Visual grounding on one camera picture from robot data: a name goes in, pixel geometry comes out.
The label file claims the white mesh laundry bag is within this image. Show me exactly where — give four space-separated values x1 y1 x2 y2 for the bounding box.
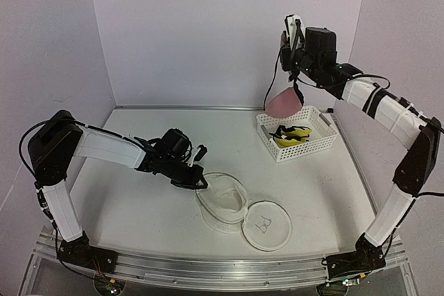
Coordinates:
195 172 293 252

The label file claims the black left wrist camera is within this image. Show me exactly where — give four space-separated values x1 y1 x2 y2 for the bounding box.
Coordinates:
187 144 207 166

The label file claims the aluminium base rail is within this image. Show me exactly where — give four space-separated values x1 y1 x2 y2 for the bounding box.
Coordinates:
33 229 407 283

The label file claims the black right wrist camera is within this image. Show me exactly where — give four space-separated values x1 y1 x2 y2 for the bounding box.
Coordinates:
284 15 305 51

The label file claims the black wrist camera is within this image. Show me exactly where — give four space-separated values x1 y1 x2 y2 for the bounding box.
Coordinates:
187 144 207 166
284 15 305 51

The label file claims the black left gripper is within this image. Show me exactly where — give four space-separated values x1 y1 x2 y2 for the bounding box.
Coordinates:
162 155 208 190

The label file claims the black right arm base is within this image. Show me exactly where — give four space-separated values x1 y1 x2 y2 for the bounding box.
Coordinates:
321 234 393 281

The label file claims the white plastic perforated basket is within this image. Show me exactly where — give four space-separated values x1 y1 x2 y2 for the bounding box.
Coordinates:
256 106 339 163

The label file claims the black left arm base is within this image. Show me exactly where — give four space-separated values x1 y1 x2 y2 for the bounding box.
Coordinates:
55 231 118 273

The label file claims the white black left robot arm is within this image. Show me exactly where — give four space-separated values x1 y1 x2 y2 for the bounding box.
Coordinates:
19 110 208 266

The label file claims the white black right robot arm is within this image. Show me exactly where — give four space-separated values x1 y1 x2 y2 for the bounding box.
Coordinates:
280 21 443 270

